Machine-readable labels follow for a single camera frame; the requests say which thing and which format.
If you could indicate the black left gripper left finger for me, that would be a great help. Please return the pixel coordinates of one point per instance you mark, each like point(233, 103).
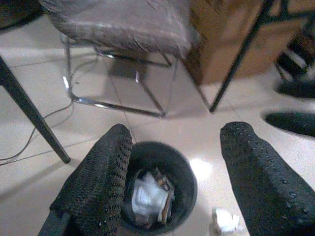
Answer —
point(98, 184)

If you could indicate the brown cardboard box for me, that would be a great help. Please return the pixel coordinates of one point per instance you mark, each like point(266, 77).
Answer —
point(216, 37)

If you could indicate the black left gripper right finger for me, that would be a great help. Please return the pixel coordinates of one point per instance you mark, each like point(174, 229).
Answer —
point(265, 191)

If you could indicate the white paper trash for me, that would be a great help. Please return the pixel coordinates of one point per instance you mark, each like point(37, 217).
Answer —
point(147, 194)

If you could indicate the black table leg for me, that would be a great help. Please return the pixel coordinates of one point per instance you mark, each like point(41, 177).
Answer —
point(32, 110)

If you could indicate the white crumpled paper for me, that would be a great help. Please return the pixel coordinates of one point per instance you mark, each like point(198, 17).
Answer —
point(225, 220)

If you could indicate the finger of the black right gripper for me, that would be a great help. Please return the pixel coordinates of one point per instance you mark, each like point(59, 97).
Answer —
point(297, 89)
point(292, 124)

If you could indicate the grey patterned chrome-frame chair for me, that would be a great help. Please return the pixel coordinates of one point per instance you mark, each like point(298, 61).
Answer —
point(123, 29)

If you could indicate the black desk leg frame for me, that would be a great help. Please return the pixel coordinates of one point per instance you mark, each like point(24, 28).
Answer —
point(236, 61)

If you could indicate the black round rubbish bin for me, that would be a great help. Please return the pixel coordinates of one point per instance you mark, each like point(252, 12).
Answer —
point(182, 177)

